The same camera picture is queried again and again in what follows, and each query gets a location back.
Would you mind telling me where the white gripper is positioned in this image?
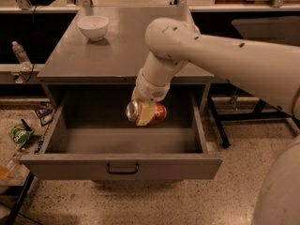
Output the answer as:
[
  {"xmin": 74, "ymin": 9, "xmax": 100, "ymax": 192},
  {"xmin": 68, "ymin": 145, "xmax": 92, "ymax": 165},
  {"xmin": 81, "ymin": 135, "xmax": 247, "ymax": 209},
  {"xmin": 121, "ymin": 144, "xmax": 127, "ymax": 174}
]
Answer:
[{"xmin": 131, "ymin": 70, "xmax": 170, "ymax": 127}]

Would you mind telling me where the red coke can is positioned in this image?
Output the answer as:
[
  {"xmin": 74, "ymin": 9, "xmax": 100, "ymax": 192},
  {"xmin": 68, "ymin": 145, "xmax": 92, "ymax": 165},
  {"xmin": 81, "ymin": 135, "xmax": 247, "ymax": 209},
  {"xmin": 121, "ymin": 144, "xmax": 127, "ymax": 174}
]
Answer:
[{"xmin": 126, "ymin": 99, "xmax": 167, "ymax": 124}]

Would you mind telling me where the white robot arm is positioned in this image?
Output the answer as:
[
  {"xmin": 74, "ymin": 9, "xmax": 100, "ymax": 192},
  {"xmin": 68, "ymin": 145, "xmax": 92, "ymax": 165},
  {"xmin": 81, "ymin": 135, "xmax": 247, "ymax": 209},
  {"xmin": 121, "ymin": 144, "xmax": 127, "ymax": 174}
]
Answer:
[{"xmin": 127, "ymin": 18, "xmax": 300, "ymax": 225}]

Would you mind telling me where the open grey top drawer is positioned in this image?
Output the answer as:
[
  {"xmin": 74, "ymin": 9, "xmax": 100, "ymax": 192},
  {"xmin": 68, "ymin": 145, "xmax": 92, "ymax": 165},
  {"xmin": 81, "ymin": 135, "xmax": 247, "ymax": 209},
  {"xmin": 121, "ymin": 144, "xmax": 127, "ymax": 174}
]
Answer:
[{"xmin": 21, "ymin": 86, "xmax": 222, "ymax": 180}]

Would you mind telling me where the grey metal cabinet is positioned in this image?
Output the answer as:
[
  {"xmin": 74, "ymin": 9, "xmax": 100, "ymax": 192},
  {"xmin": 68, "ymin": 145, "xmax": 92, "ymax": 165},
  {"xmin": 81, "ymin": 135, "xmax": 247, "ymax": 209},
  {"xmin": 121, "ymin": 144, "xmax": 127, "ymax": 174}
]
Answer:
[{"xmin": 37, "ymin": 6, "xmax": 216, "ymax": 114}]

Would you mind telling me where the white ceramic bowl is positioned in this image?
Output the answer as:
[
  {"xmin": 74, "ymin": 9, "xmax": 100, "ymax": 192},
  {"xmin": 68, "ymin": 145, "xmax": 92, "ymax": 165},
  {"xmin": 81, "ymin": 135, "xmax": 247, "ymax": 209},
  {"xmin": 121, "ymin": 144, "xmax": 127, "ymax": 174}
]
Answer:
[{"xmin": 77, "ymin": 16, "xmax": 109, "ymax": 41}]

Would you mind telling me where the dark snack packet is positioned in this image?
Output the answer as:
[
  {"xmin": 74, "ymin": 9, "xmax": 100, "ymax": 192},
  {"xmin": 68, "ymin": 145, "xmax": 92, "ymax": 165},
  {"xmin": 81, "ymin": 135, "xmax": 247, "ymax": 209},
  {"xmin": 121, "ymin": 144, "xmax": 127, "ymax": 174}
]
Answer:
[{"xmin": 34, "ymin": 102, "xmax": 54, "ymax": 127}]

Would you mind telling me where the blue snack packet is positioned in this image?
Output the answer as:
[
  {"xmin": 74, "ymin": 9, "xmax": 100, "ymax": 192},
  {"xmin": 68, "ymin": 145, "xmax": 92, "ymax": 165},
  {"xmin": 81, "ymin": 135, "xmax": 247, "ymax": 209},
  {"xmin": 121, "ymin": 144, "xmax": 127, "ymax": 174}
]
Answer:
[{"xmin": 34, "ymin": 140, "xmax": 44, "ymax": 154}]

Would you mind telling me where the green chip bag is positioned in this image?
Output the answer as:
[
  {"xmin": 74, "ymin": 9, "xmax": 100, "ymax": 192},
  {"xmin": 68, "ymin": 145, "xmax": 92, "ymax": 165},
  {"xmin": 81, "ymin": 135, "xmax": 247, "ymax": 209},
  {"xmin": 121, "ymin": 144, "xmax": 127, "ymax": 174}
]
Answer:
[{"xmin": 8, "ymin": 119, "xmax": 34, "ymax": 149}]

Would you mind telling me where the clear plastic water bottle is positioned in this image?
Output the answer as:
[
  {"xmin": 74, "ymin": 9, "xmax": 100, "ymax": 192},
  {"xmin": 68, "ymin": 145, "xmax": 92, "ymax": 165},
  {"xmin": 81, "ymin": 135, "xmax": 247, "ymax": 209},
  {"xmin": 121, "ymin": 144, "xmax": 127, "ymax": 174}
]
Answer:
[{"xmin": 12, "ymin": 41, "xmax": 32, "ymax": 70}]

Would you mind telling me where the black table leg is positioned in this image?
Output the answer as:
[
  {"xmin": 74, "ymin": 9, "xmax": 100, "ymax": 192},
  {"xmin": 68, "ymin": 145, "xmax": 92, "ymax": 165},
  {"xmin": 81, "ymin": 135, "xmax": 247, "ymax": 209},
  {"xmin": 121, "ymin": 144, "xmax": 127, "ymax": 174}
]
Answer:
[{"xmin": 5, "ymin": 172, "xmax": 35, "ymax": 225}]

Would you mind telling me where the black drawer handle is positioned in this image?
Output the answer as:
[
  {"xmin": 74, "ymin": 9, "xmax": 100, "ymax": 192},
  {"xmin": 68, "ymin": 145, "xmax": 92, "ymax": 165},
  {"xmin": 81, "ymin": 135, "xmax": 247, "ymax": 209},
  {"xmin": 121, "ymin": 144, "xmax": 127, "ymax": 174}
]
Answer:
[{"xmin": 106, "ymin": 163, "xmax": 140, "ymax": 175}]

